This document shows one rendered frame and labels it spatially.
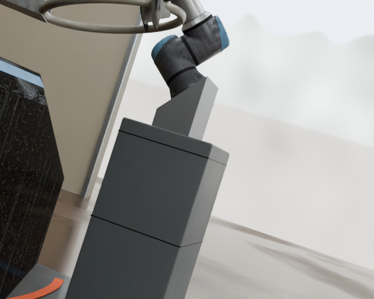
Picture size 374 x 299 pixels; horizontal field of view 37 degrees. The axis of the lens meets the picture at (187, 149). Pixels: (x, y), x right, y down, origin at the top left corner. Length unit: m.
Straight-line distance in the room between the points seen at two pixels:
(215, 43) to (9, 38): 5.34
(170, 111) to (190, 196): 0.38
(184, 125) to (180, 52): 0.33
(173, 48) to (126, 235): 0.82
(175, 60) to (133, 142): 0.41
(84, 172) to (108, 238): 4.49
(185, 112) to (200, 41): 0.32
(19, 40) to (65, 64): 0.73
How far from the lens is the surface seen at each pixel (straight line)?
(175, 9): 1.83
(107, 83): 6.83
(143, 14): 1.78
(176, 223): 2.24
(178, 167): 2.24
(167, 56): 2.47
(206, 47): 2.47
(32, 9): 1.93
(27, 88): 1.67
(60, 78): 7.10
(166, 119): 2.37
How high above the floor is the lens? 0.75
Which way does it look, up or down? 1 degrees up
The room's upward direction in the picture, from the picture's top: 18 degrees clockwise
